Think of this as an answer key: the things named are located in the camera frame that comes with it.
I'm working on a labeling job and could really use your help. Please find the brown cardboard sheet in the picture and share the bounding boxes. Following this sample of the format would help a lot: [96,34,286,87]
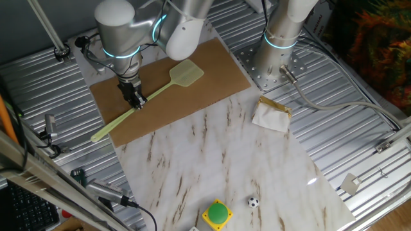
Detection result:
[89,37,252,148]

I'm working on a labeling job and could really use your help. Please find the gold and white tissue packet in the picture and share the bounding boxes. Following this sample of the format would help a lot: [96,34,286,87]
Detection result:
[251,95,293,133]

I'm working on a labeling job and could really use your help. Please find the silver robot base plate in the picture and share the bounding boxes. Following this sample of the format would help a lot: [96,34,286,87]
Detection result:
[232,41,308,92]

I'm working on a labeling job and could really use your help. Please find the metal pole with base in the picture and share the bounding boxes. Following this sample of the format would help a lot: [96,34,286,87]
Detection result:
[27,0,71,64]

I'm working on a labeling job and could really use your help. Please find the grey paper tag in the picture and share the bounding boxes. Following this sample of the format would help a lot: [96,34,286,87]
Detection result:
[340,173,363,196]

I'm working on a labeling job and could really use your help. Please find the light green plastic flyswatter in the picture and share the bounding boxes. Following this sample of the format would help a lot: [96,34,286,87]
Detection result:
[90,59,205,143]

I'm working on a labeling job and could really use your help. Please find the marble pattern board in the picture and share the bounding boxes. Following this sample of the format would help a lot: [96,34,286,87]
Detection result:
[69,19,356,231]

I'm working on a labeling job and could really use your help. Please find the grey cable with metal connector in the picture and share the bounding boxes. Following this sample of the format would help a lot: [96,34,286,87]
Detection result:
[279,64,406,129]

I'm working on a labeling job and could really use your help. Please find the aluminium frame bar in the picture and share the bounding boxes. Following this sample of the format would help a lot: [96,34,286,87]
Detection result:
[333,184,411,231]
[374,115,411,154]
[0,130,129,231]

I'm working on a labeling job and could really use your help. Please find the grey metal camera bracket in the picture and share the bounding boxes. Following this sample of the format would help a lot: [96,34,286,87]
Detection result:
[44,114,59,139]

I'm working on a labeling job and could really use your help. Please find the colourful orange green fabric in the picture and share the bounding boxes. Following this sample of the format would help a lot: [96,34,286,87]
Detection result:
[322,0,411,116]

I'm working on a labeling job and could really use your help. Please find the silver ribbed camera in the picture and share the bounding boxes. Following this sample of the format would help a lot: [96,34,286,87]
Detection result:
[85,178,131,208]

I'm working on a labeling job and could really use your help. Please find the green hex key set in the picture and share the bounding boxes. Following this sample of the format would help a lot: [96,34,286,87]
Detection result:
[70,168,88,189]

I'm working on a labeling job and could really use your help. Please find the black camera cable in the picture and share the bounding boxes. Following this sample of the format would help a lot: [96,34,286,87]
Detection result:
[127,199,159,231]

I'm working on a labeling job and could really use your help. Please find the black keyboard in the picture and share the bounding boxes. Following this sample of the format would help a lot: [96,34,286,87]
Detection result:
[0,181,61,231]

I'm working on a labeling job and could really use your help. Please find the push button box green button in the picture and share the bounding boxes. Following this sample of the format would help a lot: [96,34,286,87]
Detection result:
[202,198,234,231]

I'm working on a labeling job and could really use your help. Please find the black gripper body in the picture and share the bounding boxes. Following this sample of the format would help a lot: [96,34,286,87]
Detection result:
[117,78,143,101]

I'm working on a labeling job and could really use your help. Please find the orange rod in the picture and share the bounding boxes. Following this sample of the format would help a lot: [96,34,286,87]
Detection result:
[0,94,19,144]

